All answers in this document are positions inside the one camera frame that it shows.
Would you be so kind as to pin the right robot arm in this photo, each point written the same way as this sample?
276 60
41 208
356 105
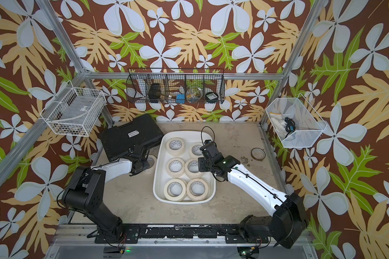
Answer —
286 218

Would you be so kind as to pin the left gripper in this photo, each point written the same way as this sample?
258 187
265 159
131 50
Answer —
147 166

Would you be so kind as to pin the black square item in basket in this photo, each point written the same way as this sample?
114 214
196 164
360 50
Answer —
211 97

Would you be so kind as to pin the black wire basket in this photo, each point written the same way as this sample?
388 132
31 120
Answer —
173 82

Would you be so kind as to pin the clear round container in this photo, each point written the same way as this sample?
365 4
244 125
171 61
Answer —
194 94

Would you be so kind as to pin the black box in basket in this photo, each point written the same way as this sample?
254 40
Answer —
154 93

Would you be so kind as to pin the white mesh basket right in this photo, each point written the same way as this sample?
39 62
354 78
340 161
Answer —
296 122

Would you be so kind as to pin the blue box in basket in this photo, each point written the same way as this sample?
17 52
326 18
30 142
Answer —
180 99

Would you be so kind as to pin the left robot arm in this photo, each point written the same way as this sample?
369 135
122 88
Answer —
84 193

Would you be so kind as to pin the black plastic tool case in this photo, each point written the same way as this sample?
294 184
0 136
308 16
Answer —
125 140

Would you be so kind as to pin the white wire basket left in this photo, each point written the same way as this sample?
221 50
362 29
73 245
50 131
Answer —
74 111

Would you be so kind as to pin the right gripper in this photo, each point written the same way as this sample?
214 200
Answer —
201 167

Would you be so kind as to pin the masking tape roll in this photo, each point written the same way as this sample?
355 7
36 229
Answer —
195 150
192 169
175 168
197 189
175 147
175 190
152 161

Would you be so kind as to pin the white plastic storage tray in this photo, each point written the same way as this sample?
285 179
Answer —
161 177

